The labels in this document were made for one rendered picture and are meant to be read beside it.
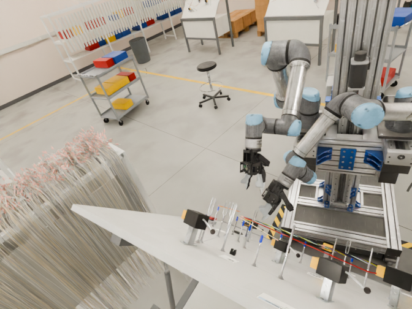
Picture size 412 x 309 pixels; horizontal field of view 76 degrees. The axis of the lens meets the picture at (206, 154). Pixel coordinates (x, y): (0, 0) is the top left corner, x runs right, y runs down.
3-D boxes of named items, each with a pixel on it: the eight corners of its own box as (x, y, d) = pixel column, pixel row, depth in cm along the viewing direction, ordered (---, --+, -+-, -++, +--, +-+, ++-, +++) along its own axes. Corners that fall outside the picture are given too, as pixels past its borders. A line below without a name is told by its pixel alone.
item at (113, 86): (133, 101, 554) (111, 49, 488) (151, 103, 528) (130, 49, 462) (99, 127, 494) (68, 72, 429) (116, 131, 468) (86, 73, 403)
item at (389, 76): (324, 89, 427) (329, 17, 362) (341, 76, 448) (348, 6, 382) (392, 103, 360) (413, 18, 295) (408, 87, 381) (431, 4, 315)
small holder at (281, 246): (292, 271, 82) (298, 247, 83) (268, 259, 89) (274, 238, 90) (299, 271, 85) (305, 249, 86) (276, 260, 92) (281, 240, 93)
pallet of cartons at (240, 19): (237, 24, 855) (235, 10, 828) (259, 24, 806) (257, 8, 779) (214, 37, 794) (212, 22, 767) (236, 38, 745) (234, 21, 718)
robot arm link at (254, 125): (265, 113, 120) (260, 114, 112) (265, 137, 122) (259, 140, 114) (249, 113, 123) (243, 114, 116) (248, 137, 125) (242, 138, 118)
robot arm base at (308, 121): (298, 116, 181) (298, 103, 175) (322, 116, 175) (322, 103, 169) (294, 128, 171) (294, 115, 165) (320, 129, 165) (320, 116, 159)
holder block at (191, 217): (200, 255, 65) (211, 219, 67) (176, 239, 74) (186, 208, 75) (213, 256, 68) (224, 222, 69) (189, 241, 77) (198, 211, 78)
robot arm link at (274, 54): (298, 113, 169) (286, 53, 124) (274, 111, 176) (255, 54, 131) (301, 97, 173) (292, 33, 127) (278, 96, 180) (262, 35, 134)
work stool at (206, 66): (197, 111, 462) (187, 73, 420) (204, 95, 504) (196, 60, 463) (228, 108, 445) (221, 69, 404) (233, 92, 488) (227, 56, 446)
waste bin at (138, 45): (155, 58, 763) (148, 35, 725) (144, 64, 736) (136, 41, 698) (143, 58, 787) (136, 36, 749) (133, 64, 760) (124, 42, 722)
